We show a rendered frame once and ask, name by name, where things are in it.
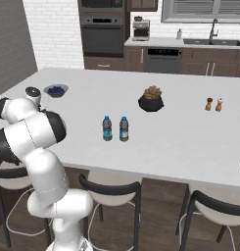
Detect plastic bottle with blue label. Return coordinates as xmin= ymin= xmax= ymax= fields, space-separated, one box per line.
xmin=119 ymin=116 xmax=130 ymax=143
xmin=102 ymin=115 xmax=114 ymax=142

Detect succulent in black pot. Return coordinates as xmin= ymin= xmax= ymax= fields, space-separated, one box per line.
xmin=137 ymin=85 xmax=165 ymax=113

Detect white stool with black backrest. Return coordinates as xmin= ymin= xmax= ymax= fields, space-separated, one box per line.
xmin=174 ymin=183 xmax=240 ymax=251
xmin=77 ymin=169 xmax=142 ymax=251
xmin=0 ymin=160 xmax=53 ymax=248

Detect bowl of blueberries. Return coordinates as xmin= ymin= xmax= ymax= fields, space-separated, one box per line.
xmin=43 ymin=83 xmax=70 ymax=99

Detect wooden pepper shaker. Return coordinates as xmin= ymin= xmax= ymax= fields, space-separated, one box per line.
xmin=205 ymin=97 xmax=214 ymax=112

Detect silver coffee machine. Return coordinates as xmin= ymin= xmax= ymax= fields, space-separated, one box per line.
xmin=131 ymin=16 xmax=151 ymax=42

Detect wooden salt shaker white top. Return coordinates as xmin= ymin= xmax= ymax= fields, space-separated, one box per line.
xmin=215 ymin=97 xmax=223 ymax=113

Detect brown base cupboards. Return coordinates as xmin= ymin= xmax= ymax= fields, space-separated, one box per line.
xmin=83 ymin=45 xmax=240 ymax=78

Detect sink with tap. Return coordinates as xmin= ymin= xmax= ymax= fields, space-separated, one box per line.
xmin=182 ymin=18 xmax=240 ymax=47

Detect window with blinds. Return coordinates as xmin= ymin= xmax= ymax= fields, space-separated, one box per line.
xmin=161 ymin=0 xmax=240 ymax=25

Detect black wall oven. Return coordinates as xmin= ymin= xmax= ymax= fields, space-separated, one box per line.
xmin=77 ymin=0 xmax=127 ymax=59

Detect brown wall cupboard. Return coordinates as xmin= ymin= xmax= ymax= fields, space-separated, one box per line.
xmin=126 ymin=0 xmax=159 ymax=13

